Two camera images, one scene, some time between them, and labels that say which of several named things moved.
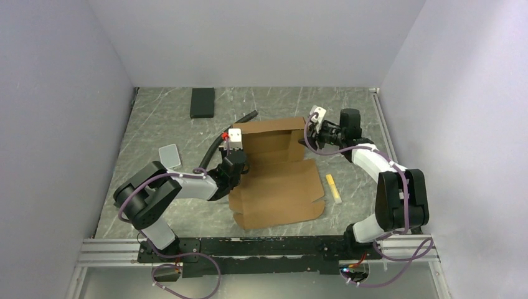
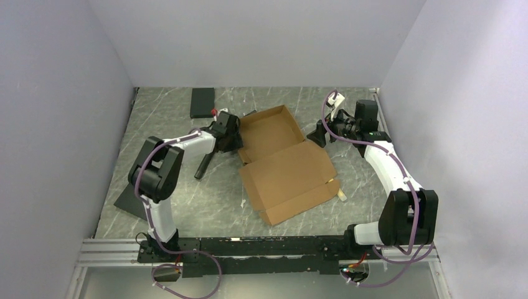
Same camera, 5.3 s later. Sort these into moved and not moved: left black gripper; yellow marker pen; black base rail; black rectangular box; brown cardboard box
Moved: yellow marker pen; left black gripper; brown cardboard box
Not moved: black base rail; black rectangular box
